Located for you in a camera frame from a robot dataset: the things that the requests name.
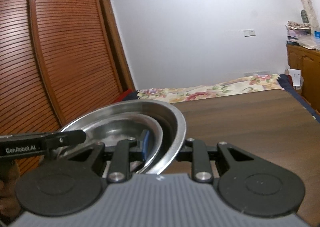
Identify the person's left hand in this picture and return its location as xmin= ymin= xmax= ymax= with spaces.
xmin=1 ymin=161 xmax=21 ymax=218

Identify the white wall switch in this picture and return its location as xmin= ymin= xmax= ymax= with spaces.
xmin=243 ymin=29 xmax=256 ymax=37

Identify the wooden sideboard cabinet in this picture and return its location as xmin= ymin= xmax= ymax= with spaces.
xmin=286 ymin=45 xmax=320 ymax=113

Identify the small steel bowl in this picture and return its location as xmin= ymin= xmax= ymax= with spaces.
xmin=60 ymin=113 xmax=164 ymax=175

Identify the large steel bowl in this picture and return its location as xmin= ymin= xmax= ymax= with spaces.
xmin=55 ymin=100 xmax=187 ymax=174

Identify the wall power strip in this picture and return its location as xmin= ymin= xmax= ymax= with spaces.
xmin=244 ymin=71 xmax=270 ymax=77

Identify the floral bed blanket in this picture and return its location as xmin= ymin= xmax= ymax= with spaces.
xmin=137 ymin=74 xmax=283 ymax=104

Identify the wooden louvered wardrobe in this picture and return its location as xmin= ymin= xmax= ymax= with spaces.
xmin=0 ymin=0 xmax=124 ymax=175

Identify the pile of folded fabric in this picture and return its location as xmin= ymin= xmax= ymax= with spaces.
xmin=285 ymin=21 xmax=311 ymax=45

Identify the white paper box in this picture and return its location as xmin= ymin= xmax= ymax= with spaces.
xmin=288 ymin=68 xmax=302 ymax=87

